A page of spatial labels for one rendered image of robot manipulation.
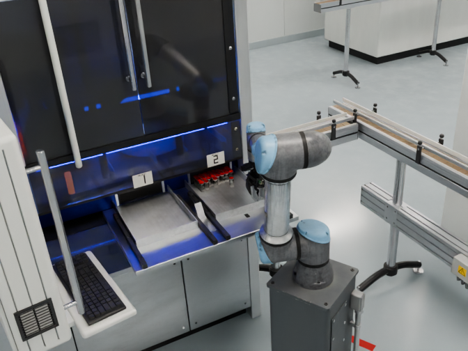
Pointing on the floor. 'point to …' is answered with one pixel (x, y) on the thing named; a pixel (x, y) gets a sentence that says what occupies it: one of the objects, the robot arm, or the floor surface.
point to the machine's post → (242, 51)
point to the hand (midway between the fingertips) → (256, 198)
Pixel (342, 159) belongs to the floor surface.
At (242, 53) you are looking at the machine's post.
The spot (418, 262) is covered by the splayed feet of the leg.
